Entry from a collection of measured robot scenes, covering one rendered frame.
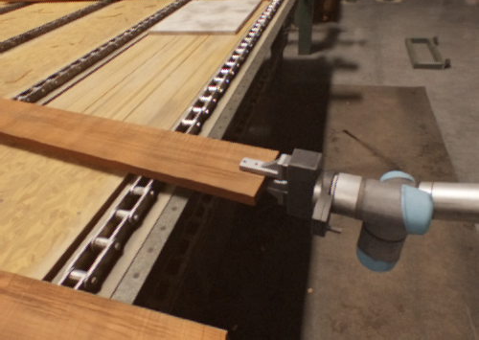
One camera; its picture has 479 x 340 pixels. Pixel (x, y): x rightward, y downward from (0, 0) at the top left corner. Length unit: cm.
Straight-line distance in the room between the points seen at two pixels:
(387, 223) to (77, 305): 48
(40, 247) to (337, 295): 112
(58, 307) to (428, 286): 137
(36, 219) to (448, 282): 147
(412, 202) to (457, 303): 105
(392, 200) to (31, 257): 62
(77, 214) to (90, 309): 26
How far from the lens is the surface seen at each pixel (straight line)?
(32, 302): 56
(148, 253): 60
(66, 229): 70
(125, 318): 48
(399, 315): 149
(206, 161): 66
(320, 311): 142
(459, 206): 71
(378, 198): 56
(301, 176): 56
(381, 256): 65
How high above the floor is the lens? 128
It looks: 38 degrees down
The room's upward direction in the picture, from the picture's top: 6 degrees counter-clockwise
